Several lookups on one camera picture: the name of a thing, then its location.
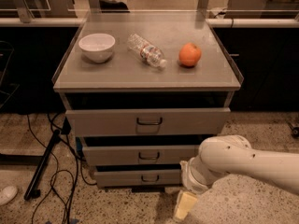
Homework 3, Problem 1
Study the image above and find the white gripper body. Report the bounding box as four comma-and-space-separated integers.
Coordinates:
180, 157, 215, 194

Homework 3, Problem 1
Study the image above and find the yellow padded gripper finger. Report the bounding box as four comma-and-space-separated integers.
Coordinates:
173, 190, 197, 221

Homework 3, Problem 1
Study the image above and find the grey bottom drawer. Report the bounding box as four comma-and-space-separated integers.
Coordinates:
93, 164, 181, 188

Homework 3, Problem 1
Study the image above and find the grey drawer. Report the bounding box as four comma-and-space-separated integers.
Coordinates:
76, 134, 212, 166
61, 91, 230, 137
93, 164, 181, 188

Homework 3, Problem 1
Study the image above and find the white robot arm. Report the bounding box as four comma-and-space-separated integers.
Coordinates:
173, 135, 299, 221

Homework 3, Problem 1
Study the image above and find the grey top drawer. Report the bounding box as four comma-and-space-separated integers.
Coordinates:
61, 91, 230, 137

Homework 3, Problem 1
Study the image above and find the grey middle drawer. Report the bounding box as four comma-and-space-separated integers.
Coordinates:
76, 134, 212, 166

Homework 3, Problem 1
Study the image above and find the grey drawer cabinet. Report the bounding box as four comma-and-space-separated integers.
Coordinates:
51, 10, 244, 193

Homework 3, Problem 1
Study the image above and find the black caster wheel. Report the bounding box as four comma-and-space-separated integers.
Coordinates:
288, 123, 299, 138

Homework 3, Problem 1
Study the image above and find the orange fruit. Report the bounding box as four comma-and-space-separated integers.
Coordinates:
178, 43, 202, 67

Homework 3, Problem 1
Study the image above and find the clear plastic water bottle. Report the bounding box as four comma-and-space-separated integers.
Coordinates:
127, 34, 167, 69

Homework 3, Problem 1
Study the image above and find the black floor stand bar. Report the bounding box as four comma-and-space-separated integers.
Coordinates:
23, 130, 60, 201

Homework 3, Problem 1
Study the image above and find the white ceramic bowl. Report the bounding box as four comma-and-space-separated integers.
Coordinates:
78, 34, 116, 63

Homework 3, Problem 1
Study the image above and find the white shoe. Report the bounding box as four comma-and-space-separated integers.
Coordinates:
0, 186, 18, 205

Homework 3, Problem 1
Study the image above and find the black floor cable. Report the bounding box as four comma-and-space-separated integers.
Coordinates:
26, 112, 97, 224

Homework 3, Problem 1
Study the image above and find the white horizontal rail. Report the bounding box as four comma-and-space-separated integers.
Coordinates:
0, 17, 299, 29

